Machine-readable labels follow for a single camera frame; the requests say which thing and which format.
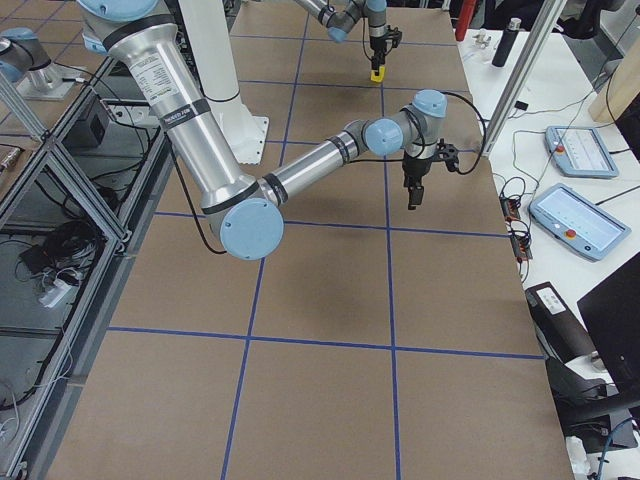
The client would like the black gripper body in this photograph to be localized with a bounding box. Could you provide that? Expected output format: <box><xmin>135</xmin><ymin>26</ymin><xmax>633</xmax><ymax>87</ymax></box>
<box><xmin>402</xmin><ymin>153</ymin><xmax>431</xmax><ymax>188</ymax></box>
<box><xmin>368</xmin><ymin>24</ymin><xmax>388</xmax><ymax>55</ymax></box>

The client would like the yellow wooden cube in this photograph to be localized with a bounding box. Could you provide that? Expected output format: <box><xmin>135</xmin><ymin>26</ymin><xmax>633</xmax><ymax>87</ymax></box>
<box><xmin>370</xmin><ymin>66</ymin><xmax>386</xmax><ymax>83</ymax></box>

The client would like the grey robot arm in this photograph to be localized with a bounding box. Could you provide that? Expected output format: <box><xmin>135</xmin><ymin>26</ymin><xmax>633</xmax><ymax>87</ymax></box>
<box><xmin>295</xmin><ymin>0</ymin><xmax>402</xmax><ymax>83</ymax></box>
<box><xmin>81</xmin><ymin>1</ymin><xmax>447</xmax><ymax>260</ymax></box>

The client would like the second robot base grey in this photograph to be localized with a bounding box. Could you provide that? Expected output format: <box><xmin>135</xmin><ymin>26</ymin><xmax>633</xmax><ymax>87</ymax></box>
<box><xmin>1</xmin><ymin>27</ymin><xmax>75</xmax><ymax>100</ymax></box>

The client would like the red cylinder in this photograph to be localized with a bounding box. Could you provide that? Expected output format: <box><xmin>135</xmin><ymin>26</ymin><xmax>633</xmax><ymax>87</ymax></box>
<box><xmin>455</xmin><ymin>0</ymin><xmax>476</xmax><ymax>42</ymax></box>

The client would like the black cylindrical bottle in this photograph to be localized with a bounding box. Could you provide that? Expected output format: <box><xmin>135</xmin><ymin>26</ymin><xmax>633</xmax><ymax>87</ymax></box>
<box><xmin>492</xmin><ymin>17</ymin><xmax>521</xmax><ymax>68</ymax></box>

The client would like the near teach pendant tablet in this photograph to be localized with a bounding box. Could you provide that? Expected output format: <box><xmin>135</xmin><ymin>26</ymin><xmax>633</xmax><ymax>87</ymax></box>
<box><xmin>528</xmin><ymin>183</ymin><xmax>631</xmax><ymax>261</ymax></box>

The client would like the teach pendant tablet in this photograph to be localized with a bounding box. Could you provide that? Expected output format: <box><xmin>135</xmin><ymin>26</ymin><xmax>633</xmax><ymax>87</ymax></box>
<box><xmin>528</xmin><ymin>183</ymin><xmax>631</xmax><ymax>261</ymax></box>
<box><xmin>545</xmin><ymin>126</ymin><xmax>619</xmax><ymax>179</ymax></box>

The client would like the far teach pendant tablet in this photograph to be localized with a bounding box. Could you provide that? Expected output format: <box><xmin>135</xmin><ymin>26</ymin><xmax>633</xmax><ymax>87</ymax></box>
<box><xmin>545</xmin><ymin>126</ymin><xmax>619</xmax><ymax>179</ymax></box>

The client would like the black box with label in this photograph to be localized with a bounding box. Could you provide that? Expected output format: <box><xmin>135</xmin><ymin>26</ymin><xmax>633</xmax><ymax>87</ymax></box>
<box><xmin>525</xmin><ymin>282</ymin><xmax>596</xmax><ymax>363</ymax></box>

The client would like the black computer monitor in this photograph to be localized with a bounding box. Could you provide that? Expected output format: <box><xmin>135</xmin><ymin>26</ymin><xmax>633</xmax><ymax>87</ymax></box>
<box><xmin>578</xmin><ymin>254</ymin><xmax>639</xmax><ymax>390</ymax></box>

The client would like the black power adapter floor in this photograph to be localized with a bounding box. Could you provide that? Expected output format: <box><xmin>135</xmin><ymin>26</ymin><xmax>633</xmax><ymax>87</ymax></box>
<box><xmin>19</xmin><ymin>245</ymin><xmax>55</xmax><ymax>274</ymax></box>

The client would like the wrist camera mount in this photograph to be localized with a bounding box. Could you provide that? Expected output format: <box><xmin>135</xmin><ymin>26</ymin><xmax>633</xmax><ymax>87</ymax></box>
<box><xmin>435</xmin><ymin>138</ymin><xmax>459</xmax><ymax>173</ymax></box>
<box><xmin>386</xmin><ymin>26</ymin><xmax>402</xmax><ymax>53</ymax></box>

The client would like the aluminium frame post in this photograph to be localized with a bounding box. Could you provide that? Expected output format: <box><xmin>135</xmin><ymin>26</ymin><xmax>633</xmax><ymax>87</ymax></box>
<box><xmin>483</xmin><ymin>0</ymin><xmax>567</xmax><ymax>157</ymax></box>

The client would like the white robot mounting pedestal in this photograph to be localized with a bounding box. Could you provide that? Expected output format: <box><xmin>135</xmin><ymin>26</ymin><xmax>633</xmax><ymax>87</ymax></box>
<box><xmin>179</xmin><ymin>0</ymin><xmax>269</xmax><ymax>165</ymax></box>

